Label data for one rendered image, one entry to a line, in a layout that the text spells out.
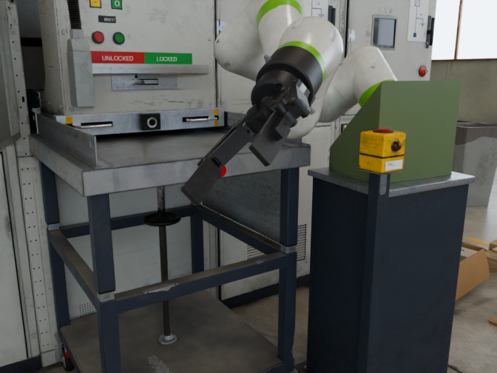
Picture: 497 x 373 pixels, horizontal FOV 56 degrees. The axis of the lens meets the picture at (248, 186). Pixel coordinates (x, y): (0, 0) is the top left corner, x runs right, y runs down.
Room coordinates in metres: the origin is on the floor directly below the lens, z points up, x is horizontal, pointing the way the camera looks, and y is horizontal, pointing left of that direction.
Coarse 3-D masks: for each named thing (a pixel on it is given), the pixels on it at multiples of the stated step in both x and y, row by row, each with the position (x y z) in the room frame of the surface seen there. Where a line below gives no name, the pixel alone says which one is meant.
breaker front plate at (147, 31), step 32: (64, 0) 1.34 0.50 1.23; (128, 0) 1.43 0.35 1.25; (160, 0) 1.49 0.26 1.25; (192, 0) 1.55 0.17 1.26; (64, 32) 1.33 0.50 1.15; (128, 32) 1.43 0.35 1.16; (160, 32) 1.49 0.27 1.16; (192, 32) 1.55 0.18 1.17; (64, 64) 1.33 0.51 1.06; (64, 96) 1.32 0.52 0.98; (96, 96) 1.37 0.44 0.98; (128, 96) 1.42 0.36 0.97; (160, 96) 1.48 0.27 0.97; (192, 96) 1.54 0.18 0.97
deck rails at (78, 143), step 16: (224, 112) 1.60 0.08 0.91; (48, 128) 1.37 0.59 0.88; (64, 128) 1.19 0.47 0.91; (208, 128) 1.66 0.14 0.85; (224, 128) 1.61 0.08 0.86; (64, 144) 1.20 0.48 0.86; (80, 144) 1.06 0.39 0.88; (288, 144) 1.27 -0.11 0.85; (80, 160) 1.05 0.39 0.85; (96, 160) 0.96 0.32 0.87
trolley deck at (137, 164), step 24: (48, 144) 1.30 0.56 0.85; (96, 144) 1.30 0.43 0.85; (120, 144) 1.30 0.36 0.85; (144, 144) 1.30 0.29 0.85; (168, 144) 1.30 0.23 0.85; (192, 144) 1.30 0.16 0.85; (72, 168) 1.00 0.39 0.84; (120, 168) 0.98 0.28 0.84; (144, 168) 1.01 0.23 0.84; (168, 168) 1.04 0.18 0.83; (192, 168) 1.08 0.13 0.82; (240, 168) 1.15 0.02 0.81; (264, 168) 1.19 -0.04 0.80; (288, 168) 1.24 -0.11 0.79; (96, 192) 0.95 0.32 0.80
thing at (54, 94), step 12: (48, 0) 1.38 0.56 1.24; (48, 12) 1.39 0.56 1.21; (48, 24) 1.40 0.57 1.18; (48, 36) 1.42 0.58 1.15; (48, 48) 1.43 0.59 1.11; (48, 60) 1.45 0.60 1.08; (60, 60) 1.32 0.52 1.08; (48, 72) 1.46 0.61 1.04; (60, 72) 1.32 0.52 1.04; (48, 84) 1.48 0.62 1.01; (60, 84) 1.34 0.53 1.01; (144, 84) 1.48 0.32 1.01; (156, 84) 1.50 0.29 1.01; (48, 96) 1.49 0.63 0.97; (60, 96) 1.35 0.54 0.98; (48, 108) 1.51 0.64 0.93; (60, 108) 1.36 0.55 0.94
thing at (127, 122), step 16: (128, 112) 1.41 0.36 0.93; (144, 112) 1.44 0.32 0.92; (160, 112) 1.47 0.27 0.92; (176, 112) 1.50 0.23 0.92; (192, 112) 1.53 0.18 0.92; (208, 112) 1.56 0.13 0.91; (96, 128) 1.36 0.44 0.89; (112, 128) 1.38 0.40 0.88; (128, 128) 1.41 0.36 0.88; (160, 128) 1.47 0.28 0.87; (176, 128) 1.49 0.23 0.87
